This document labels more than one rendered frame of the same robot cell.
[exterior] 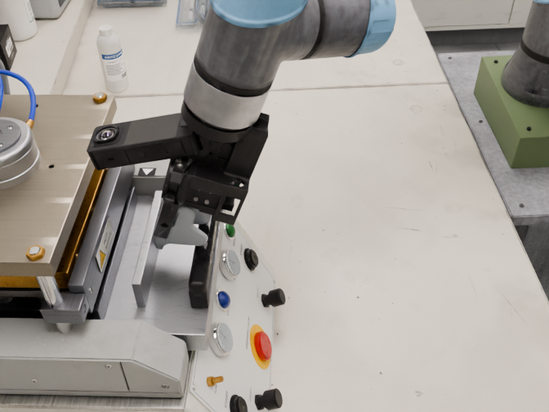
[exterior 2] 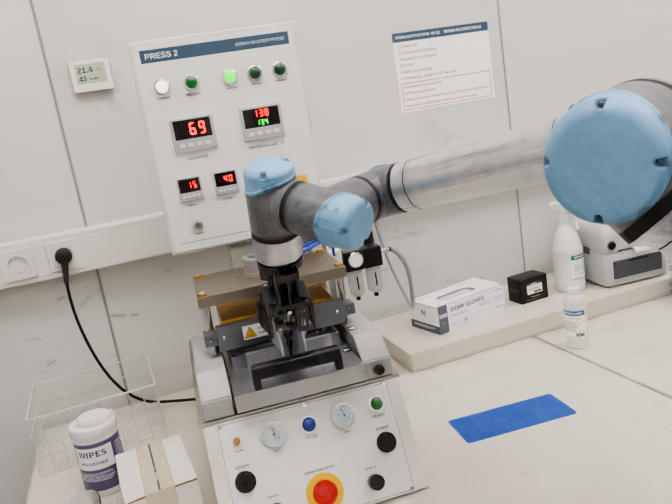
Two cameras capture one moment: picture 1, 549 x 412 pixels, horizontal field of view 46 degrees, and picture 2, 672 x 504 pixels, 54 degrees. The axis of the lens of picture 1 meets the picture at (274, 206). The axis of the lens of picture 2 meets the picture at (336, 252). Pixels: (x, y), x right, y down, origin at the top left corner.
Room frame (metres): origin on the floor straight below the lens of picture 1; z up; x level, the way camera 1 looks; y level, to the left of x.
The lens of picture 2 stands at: (0.33, -0.92, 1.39)
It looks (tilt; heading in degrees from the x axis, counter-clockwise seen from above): 12 degrees down; 74
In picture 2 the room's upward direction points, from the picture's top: 9 degrees counter-clockwise
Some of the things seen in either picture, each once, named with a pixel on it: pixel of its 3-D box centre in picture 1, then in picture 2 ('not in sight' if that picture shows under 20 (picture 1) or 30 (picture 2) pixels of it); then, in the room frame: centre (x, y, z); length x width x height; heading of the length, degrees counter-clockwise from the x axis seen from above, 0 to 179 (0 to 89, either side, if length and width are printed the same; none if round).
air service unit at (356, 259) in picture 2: not in sight; (361, 266); (0.76, 0.40, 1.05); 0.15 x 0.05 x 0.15; 177
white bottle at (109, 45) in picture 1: (111, 58); (575, 316); (1.24, 0.35, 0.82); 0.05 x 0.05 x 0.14
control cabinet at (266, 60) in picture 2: not in sight; (241, 191); (0.54, 0.46, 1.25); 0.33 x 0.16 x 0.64; 177
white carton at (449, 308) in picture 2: not in sight; (457, 304); (1.07, 0.60, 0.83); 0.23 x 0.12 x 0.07; 14
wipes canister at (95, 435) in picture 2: not in sight; (99, 450); (0.16, 0.34, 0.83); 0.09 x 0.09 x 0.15
